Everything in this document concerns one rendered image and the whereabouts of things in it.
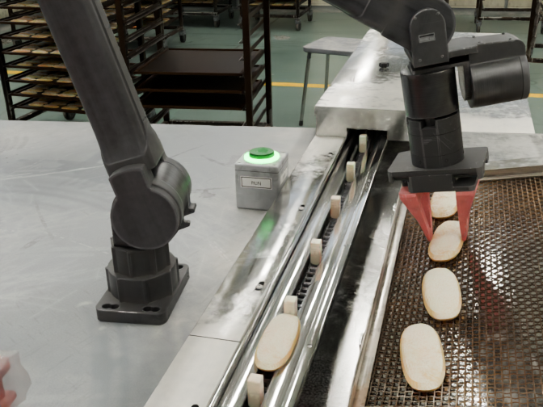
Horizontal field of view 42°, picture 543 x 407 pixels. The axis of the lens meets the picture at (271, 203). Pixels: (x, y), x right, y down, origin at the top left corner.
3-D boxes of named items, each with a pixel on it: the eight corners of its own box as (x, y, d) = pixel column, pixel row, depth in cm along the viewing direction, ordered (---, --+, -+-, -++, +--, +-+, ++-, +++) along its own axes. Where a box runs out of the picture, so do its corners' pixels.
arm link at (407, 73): (395, 58, 77) (401, 69, 72) (459, 46, 76) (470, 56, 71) (403, 118, 80) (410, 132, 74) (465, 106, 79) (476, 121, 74)
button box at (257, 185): (249, 207, 119) (246, 146, 115) (294, 211, 117) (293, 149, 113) (234, 228, 112) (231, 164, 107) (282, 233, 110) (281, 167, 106)
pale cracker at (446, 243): (438, 224, 87) (437, 216, 87) (469, 223, 85) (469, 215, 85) (423, 262, 79) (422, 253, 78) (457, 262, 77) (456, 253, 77)
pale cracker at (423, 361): (397, 329, 68) (396, 319, 67) (437, 325, 67) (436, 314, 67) (404, 395, 59) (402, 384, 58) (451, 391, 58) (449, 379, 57)
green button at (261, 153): (253, 155, 113) (252, 145, 112) (277, 157, 112) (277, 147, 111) (246, 164, 109) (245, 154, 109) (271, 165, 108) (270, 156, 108)
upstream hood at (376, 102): (389, 22, 239) (389, -4, 236) (443, 23, 235) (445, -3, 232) (313, 144, 130) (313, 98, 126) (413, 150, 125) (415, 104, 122)
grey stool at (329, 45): (379, 115, 422) (382, 39, 403) (356, 134, 393) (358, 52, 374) (323, 109, 438) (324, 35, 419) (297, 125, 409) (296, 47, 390)
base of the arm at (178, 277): (128, 270, 94) (94, 320, 83) (122, 216, 91) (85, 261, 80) (191, 274, 93) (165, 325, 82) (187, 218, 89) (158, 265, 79)
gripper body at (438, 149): (401, 166, 84) (392, 106, 81) (490, 161, 80) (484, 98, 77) (388, 187, 78) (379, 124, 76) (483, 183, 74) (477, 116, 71)
